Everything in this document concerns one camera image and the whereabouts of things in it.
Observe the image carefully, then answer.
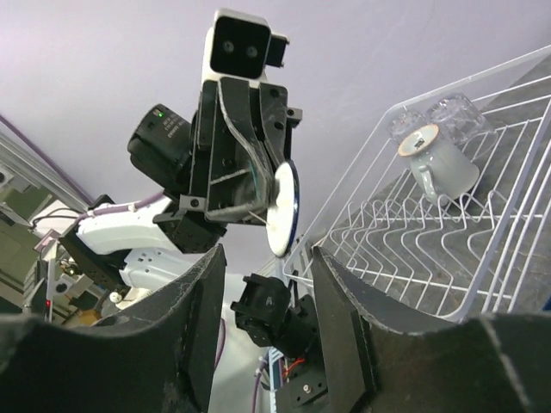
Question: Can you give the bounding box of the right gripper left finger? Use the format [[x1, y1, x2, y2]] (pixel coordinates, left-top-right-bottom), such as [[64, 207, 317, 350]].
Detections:
[[1, 245, 226, 412]]

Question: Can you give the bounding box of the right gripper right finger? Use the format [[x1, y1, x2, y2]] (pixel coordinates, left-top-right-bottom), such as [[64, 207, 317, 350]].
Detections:
[[312, 247, 550, 412]]

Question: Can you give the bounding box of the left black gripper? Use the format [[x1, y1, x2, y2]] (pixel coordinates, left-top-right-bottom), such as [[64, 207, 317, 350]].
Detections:
[[153, 77, 302, 254]]

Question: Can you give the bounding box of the dark blue round brooch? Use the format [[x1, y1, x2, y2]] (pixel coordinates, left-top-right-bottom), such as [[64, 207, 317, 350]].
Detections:
[[266, 160, 300, 258]]

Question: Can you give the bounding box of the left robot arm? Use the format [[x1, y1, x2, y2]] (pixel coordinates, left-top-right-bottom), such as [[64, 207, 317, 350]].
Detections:
[[61, 77, 302, 290]]

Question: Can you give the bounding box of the clear glass left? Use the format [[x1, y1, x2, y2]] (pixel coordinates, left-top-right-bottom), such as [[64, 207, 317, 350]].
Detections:
[[387, 108, 428, 145]]

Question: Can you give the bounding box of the clear glass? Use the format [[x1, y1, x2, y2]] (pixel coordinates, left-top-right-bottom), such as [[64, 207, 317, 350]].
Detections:
[[427, 93, 495, 145], [387, 108, 428, 145]]

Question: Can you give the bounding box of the white ceramic mug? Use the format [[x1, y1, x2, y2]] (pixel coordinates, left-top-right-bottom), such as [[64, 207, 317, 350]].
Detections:
[[397, 124, 480, 207]]

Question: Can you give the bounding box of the clear glass right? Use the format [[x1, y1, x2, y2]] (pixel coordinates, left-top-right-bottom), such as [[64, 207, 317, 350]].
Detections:
[[427, 93, 495, 145]]

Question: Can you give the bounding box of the white wire dish rack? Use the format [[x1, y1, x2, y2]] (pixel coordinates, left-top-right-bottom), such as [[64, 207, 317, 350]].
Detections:
[[282, 47, 550, 321]]

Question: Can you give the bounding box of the left aluminium frame post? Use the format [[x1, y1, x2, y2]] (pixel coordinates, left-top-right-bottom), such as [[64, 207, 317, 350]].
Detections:
[[1, 132, 84, 209]]

